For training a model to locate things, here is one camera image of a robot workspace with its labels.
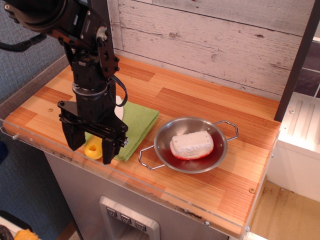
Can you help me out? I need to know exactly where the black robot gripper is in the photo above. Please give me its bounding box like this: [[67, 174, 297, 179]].
[[57, 87, 128, 165]]

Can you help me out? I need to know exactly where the yellow handled toy knife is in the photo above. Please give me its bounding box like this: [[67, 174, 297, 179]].
[[84, 106, 124, 160]]

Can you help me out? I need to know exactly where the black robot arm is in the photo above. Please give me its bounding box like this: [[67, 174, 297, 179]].
[[0, 0, 128, 165]]

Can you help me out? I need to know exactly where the green folded cloth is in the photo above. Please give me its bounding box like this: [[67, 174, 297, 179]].
[[84, 102, 159, 162]]

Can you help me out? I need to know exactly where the clear acrylic table guard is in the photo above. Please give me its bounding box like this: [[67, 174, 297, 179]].
[[3, 116, 280, 240]]

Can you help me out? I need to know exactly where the grey toy fridge cabinet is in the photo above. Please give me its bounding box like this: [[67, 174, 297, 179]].
[[46, 154, 228, 240]]

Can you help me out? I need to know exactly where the silver dispenser button panel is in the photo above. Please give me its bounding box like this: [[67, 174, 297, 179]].
[[99, 196, 161, 240]]

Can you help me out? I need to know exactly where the white red toy food piece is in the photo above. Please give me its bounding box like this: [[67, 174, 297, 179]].
[[169, 131, 214, 160]]

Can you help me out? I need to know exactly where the orange object bottom left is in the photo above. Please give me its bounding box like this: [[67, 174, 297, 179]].
[[13, 229, 39, 240]]

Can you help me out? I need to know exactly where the dark woven object bottom left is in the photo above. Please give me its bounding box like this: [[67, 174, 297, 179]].
[[0, 225, 14, 240]]

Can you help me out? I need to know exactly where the white toy sink unit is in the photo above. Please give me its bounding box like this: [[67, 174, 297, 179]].
[[266, 92, 320, 201]]

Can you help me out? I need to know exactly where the silver metal bowl with handles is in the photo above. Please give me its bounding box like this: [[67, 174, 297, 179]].
[[138, 116, 239, 174]]

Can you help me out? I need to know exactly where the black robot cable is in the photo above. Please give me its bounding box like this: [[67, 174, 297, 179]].
[[0, 33, 48, 53]]

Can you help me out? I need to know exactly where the dark right shelf post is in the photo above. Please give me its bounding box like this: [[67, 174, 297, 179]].
[[274, 0, 320, 122]]

